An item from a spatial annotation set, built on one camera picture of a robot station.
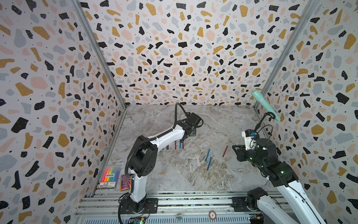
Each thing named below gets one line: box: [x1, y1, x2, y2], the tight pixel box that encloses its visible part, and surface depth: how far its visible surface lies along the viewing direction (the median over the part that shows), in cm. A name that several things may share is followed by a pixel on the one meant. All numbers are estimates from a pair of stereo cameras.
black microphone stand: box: [254, 111, 276, 133], surface depth 86 cm
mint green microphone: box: [251, 89, 281, 122], surface depth 82 cm
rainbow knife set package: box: [98, 165, 122, 189], surface depth 81 cm
